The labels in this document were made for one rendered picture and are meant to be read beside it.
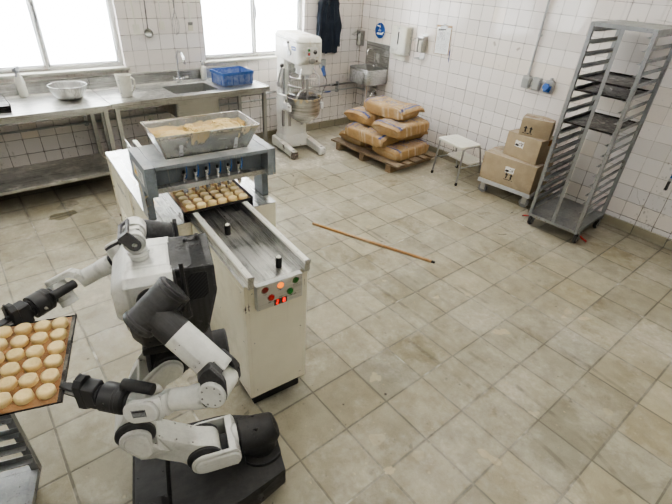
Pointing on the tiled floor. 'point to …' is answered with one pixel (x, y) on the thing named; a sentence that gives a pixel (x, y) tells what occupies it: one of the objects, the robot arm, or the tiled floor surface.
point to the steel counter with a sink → (30, 110)
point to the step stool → (460, 152)
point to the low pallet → (382, 156)
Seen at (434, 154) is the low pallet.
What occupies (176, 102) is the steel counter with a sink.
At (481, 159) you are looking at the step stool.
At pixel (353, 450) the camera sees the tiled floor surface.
